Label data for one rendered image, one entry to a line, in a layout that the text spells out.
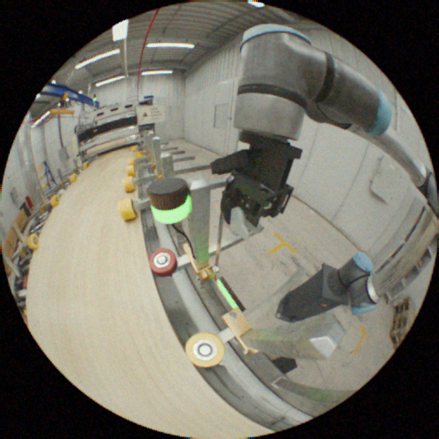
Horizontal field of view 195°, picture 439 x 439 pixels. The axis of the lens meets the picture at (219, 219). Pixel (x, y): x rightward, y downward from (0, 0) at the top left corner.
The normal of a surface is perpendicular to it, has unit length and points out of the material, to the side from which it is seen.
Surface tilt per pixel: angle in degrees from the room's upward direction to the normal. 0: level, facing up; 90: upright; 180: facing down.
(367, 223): 90
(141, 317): 0
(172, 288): 0
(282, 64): 90
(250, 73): 90
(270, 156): 90
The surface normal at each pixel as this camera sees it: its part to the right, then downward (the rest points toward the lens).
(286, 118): 0.04, 0.67
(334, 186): -0.86, 0.29
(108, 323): 0.07, -0.74
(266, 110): -0.43, 0.59
